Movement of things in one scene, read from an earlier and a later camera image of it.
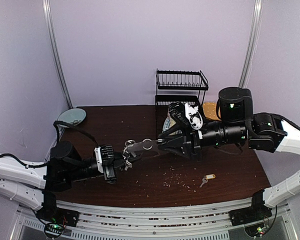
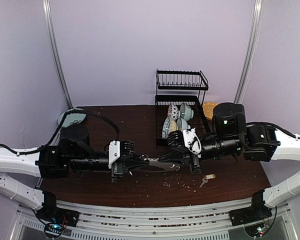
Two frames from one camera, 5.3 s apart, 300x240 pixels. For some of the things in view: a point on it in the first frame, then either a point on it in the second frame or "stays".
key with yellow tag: [206, 177] stays
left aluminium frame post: [52, 32] stays
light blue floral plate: [73, 116] stays
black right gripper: [188, 141] to [193, 161]
